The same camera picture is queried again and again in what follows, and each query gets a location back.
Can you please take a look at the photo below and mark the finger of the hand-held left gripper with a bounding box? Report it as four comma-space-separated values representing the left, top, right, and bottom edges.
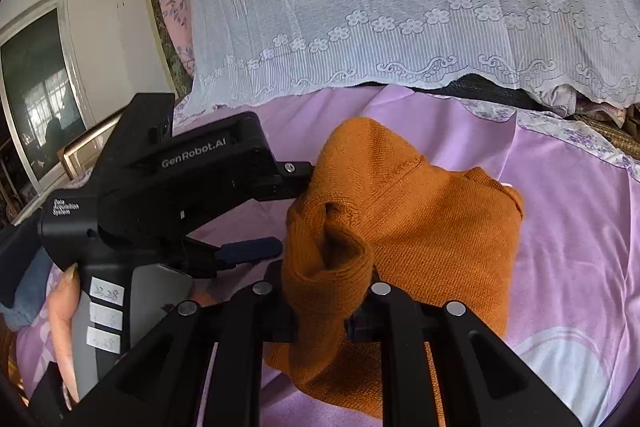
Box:
251, 161, 317, 201
219, 236, 284, 267

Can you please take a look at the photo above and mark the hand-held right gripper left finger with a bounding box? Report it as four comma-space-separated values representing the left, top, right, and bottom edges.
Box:
60, 259, 302, 427

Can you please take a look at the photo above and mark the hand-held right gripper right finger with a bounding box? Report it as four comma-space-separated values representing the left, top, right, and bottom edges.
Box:
344, 282, 583, 427

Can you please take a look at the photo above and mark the orange knit sweater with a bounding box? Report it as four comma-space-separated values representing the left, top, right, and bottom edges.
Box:
264, 117, 526, 419

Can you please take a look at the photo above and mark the person's left hand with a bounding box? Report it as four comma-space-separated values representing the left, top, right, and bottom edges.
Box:
46, 262, 85, 404

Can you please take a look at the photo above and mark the dark glass screen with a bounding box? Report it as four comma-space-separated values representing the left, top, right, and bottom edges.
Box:
0, 0, 100, 200

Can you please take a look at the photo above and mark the pink floral cloth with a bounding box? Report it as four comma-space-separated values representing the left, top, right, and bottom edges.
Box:
154, 0, 197, 80

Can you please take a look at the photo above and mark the dark cloth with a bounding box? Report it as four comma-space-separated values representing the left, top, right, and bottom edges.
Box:
435, 73, 548, 112

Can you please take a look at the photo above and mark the pink bed sheet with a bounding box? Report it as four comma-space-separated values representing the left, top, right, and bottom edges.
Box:
15, 84, 640, 427

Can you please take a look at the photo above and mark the grey padded jacket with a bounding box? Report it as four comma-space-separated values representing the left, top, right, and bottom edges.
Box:
535, 84, 582, 118

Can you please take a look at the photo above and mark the purple floral quilt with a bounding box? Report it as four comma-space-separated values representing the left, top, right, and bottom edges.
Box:
450, 96, 640, 185

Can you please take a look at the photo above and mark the brown woven pillow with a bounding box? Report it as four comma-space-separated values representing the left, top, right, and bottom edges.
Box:
574, 104, 640, 158

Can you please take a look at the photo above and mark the wooden frame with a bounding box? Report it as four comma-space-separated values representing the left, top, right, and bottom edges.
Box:
56, 111, 127, 178

